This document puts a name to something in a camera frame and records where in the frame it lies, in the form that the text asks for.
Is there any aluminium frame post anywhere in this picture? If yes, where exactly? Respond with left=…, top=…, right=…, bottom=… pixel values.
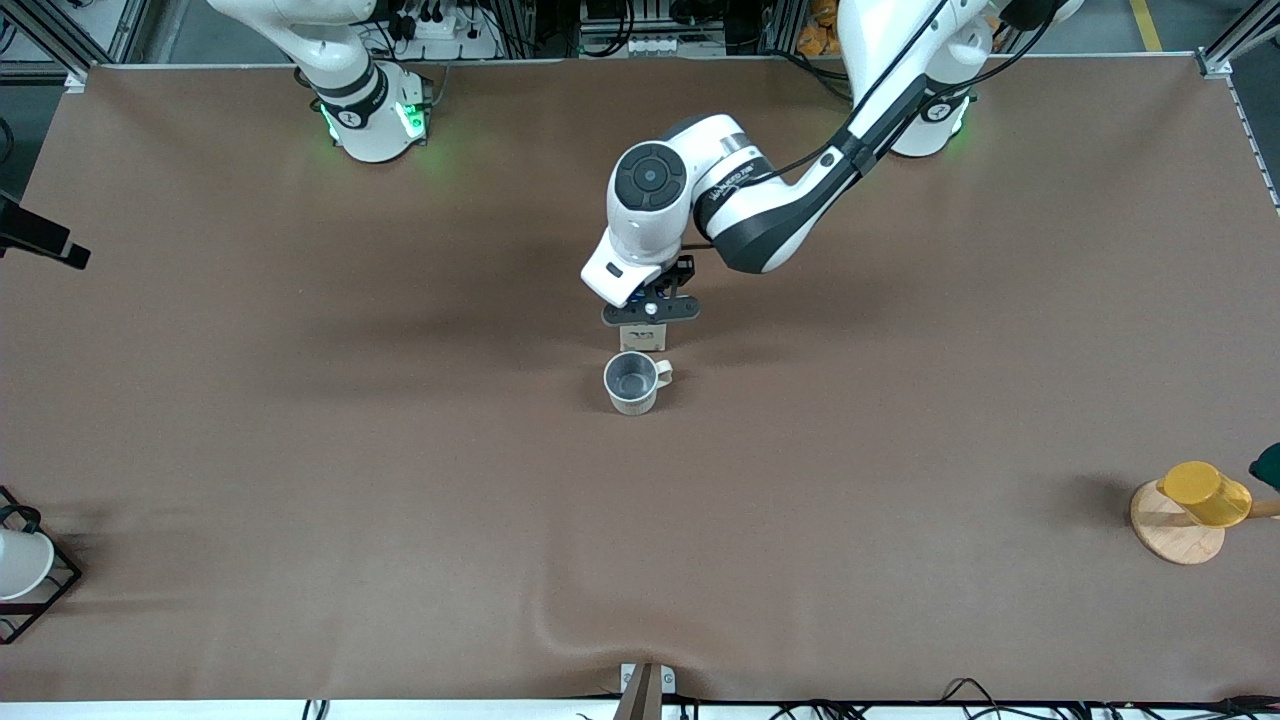
left=1195, top=0, right=1280, bottom=81
left=45, top=0, right=151, bottom=91

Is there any black wire rack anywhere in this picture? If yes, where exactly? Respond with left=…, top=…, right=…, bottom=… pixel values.
left=0, top=485, right=83, bottom=646

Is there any round wooden cup stand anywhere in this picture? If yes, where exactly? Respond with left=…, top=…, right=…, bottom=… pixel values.
left=1130, top=478, right=1280, bottom=566

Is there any white ribbed HOME mug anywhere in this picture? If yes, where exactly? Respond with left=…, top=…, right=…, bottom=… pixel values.
left=603, top=351, right=674, bottom=416

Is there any brown table cloth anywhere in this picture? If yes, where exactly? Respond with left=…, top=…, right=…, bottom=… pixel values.
left=0, top=55, right=1280, bottom=703

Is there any plain white cup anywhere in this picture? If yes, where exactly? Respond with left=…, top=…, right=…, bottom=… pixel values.
left=0, top=527, right=55, bottom=602

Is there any yellow plastic cup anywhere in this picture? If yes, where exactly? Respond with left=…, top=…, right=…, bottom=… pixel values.
left=1157, top=461, right=1253, bottom=528

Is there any black cable bundle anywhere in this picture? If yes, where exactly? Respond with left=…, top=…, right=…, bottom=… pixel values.
left=760, top=677, right=1280, bottom=720

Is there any small metal bracket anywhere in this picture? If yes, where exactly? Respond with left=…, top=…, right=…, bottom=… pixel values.
left=619, top=662, right=677, bottom=696

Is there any pile of orange snack bags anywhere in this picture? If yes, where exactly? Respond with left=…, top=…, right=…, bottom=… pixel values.
left=797, top=0, right=846, bottom=57

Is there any white power strip with plugs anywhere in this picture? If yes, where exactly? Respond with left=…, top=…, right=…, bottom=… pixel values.
left=395, top=8, right=471, bottom=43

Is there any brown mount post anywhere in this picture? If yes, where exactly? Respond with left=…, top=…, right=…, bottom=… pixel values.
left=612, top=662, right=663, bottom=720

